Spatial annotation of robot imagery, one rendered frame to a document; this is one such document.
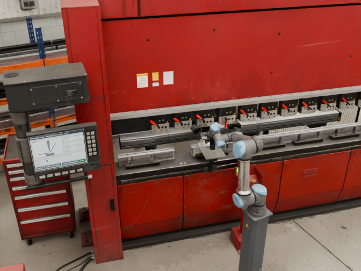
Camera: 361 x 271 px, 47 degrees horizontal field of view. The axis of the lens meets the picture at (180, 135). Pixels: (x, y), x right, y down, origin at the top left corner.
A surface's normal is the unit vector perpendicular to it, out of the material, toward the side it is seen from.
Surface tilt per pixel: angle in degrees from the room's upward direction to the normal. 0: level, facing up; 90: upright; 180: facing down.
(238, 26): 90
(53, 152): 90
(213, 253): 0
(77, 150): 90
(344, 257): 0
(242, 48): 90
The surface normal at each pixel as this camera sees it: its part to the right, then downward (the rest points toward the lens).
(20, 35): 0.48, 0.43
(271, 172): 0.25, 0.48
